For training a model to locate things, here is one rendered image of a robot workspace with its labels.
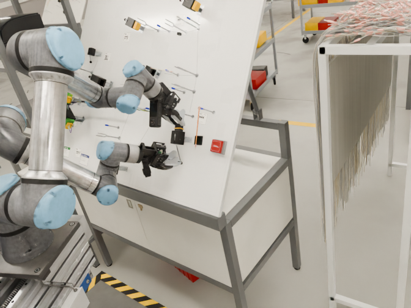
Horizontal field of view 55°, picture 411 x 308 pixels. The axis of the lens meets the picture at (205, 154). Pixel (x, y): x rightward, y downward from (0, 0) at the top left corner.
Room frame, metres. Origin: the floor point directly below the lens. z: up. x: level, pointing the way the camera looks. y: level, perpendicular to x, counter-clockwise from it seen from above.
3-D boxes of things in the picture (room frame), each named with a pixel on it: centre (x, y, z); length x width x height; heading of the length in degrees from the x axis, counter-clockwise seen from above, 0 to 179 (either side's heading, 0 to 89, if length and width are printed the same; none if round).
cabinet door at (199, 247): (1.52, 0.21, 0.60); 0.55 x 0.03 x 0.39; 47
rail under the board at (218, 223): (1.69, 0.42, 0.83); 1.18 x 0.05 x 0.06; 47
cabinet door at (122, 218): (1.90, 0.60, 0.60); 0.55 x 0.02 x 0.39; 47
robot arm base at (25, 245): (0.97, 0.58, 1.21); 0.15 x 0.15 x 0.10
